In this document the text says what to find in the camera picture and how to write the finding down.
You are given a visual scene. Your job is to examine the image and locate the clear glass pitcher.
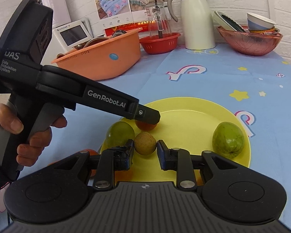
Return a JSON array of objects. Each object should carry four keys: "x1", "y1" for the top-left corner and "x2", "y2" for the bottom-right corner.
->
[{"x1": 146, "y1": 0, "x2": 172, "y2": 39}]

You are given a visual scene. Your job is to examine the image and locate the blue star-print tablecloth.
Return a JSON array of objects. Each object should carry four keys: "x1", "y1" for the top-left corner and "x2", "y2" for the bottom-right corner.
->
[{"x1": 0, "y1": 42, "x2": 291, "y2": 231}]

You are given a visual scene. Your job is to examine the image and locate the yellow plastic plate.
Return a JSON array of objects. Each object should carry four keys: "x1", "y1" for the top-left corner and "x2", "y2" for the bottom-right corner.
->
[{"x1": 100, "y1": 97, "x2": 252, "y2": 187}]

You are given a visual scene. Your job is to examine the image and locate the white thermos jug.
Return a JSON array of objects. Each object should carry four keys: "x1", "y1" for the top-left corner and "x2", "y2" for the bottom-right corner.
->
[{"x1": 167, "y1": 0, "x2": 216, "y2": 50}]

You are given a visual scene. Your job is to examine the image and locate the person's left hand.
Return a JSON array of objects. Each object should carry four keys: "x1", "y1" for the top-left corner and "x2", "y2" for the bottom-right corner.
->
[{"x1": 0, "y1": 103, "x2": 68, "y2": 167}]

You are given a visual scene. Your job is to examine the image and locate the metal bowls in basket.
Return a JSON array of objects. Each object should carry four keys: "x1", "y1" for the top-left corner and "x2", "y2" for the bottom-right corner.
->
[{"x1": 57, "y1": 30, "x2": 126, "y2": 58}]

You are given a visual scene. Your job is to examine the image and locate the green mango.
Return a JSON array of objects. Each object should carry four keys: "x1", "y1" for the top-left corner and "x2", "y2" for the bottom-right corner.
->
[
  {"x1": 105, "y1": 121, "x2": 135, "y2": 148},
  {"x1": 212, "y1": 122, "x2": 245, "y2": 159}
]

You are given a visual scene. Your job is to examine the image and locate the brown longan large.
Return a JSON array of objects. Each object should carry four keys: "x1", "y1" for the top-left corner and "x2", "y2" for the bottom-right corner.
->
[{"x1": 134, "y1": 132, "x2": 157, "y2": 156}]

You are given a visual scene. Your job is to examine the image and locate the copper pink glass bowl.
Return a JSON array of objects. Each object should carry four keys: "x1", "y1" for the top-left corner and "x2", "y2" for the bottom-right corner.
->
[{"x1": 217, "y1": 26, "x2": 283, "y2": 56}]

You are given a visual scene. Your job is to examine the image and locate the red plum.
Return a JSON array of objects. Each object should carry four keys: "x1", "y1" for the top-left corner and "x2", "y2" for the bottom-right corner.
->
[{"x1": 135, "y1": 120, "x2": 157, "y2": 131}]

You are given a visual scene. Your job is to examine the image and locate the orange plastic basket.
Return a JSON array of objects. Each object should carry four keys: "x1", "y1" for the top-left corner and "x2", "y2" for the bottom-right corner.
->
[{"x1": 52, "y1": 28, "x2": 141, "y2": 81}]

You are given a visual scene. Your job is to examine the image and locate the white dish in bowl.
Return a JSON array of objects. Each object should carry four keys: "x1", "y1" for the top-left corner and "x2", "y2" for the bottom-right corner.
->
[{"x1": 213, "y1": 11, "x2": 245, "y2": 32}]

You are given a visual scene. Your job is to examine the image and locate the bedding poster calendar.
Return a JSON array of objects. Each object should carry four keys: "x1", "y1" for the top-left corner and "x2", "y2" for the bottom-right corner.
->
[{"x1": 92, "y1": 0, "x2": 167, "y2": 36}]

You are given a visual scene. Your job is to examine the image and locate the white blue ceramic cup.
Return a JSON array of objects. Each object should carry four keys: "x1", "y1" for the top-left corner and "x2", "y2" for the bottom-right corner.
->
[{"x1": 247, "y1": 12, "x2": 276, "y2": 30}]

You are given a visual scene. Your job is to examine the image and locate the small red plastic basket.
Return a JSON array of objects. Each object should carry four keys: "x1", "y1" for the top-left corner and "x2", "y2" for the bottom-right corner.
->
[{"x1": 139, "y1": 33, "x2": 181, "y2": 55}]

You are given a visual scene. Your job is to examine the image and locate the tangerine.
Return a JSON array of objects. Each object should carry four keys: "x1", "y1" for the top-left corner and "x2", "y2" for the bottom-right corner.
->
[{"x1": 84, "y1": 149, "x2": 99, "y2": 177}]

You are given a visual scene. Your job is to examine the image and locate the white water dispenser appliance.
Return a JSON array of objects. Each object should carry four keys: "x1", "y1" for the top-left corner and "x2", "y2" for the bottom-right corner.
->
[{"x1": 38, "y1": 0, "x2": 92, "y2": 65}]

